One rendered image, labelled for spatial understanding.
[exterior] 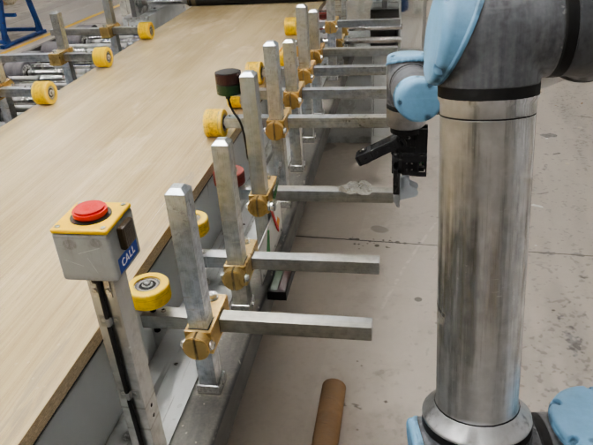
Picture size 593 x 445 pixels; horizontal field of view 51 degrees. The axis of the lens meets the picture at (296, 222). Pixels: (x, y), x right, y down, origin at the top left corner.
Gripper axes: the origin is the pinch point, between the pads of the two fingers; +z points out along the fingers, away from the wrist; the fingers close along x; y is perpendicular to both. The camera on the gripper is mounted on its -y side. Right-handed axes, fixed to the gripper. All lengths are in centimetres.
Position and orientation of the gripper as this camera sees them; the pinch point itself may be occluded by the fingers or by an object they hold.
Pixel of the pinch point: (395, 201)
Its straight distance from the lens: 156.2
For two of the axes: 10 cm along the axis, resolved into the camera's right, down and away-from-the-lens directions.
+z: 0.6, 8.7, 4.9
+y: 9.8, 0.3, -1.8
